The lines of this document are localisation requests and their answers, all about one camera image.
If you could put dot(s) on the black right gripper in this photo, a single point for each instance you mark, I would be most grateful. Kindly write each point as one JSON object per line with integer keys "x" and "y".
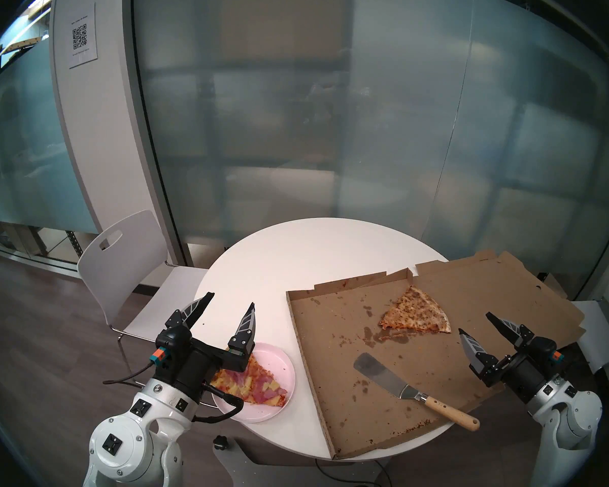
{"x": 525, "y": 372}

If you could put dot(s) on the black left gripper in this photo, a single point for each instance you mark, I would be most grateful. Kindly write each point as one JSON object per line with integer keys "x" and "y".
{"x": 193, "y": 361}

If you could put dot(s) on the ham pineapple pizza slice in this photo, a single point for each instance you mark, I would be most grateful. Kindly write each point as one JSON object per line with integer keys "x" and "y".
{"x": 256, "y": 384}

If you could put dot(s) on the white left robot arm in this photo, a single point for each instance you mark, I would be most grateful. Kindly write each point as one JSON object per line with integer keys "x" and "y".
{"x": 132, "y": 440}

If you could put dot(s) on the pink round plate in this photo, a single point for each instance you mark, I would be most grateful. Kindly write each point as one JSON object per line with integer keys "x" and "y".
{"x": 280, "y": 364}

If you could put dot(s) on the cheese pizza slice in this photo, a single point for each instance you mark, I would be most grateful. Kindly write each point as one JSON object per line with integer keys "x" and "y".
{"x": 418, "y": 311}

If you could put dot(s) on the open cardboard pizza box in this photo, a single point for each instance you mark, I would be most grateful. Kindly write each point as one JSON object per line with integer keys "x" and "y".
{"x": 335, "y": 334}

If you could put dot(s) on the white plastic chair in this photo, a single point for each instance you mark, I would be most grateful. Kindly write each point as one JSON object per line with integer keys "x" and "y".
{"x": 127, "y": 257}
{"x": 601, "y": 328}

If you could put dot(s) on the black star knob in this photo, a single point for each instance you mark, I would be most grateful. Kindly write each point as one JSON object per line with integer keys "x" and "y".
{"x": 220, "y": 443}

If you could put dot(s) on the QR code paper sign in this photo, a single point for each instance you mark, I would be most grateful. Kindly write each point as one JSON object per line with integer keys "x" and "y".
{"x": 82, "y": 35}

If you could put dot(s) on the light wooden board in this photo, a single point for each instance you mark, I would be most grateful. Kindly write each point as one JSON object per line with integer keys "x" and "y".
{"x": 25, "y": 42}

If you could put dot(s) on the grey metal base plate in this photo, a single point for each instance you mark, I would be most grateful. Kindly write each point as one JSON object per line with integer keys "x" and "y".
{"x": 264, "y": 465}

